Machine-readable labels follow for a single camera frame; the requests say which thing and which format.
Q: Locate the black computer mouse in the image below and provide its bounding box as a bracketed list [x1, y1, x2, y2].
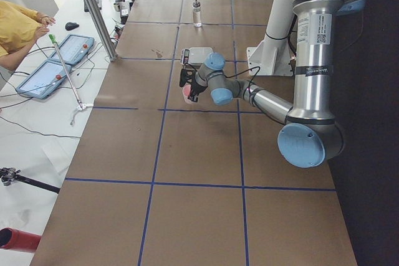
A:
[65, 22, 79, 31]

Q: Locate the pink plastic cup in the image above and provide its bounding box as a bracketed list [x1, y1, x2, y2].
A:
[182, 84, 198, 105]

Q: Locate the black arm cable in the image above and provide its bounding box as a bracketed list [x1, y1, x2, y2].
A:
[183, 62, 261, 85]

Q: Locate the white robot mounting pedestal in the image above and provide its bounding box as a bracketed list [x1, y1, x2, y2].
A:
[247, 0, 294, 77]

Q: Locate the near blue teach pendant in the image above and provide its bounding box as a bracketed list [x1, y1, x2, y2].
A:
[16, 60, 66, 100]

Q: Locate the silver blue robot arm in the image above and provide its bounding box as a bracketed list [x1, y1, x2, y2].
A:
[179, 0, 366, 168]

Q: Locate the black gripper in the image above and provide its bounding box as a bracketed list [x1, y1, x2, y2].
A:
[178, 69, 207, 103]

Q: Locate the silver digital kitchen scale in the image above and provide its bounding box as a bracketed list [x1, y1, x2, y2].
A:
[180, 47, 214, 65]

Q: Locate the person in yellow shirt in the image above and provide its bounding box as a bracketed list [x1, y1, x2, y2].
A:
[1, 0, 50, 71]

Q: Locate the blue teach pendant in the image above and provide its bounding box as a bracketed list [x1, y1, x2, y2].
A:
[16, 60, 66, 100]
[57, 34, 95, 66]

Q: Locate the green handled reacher grabber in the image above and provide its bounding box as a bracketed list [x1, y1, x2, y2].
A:
[49, 34, 94, 126]

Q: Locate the far blue teach pendant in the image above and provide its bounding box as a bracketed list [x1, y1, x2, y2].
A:
[57, 34, 95, 66]

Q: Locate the aluminium frame post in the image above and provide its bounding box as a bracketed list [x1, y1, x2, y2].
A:
[84, 0, 117, 62]

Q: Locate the person's hand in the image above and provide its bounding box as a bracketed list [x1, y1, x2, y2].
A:
[39, 16, 55, 26]

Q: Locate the red cylinder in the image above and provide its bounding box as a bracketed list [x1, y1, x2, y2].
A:
[1, 227, 41, 253]

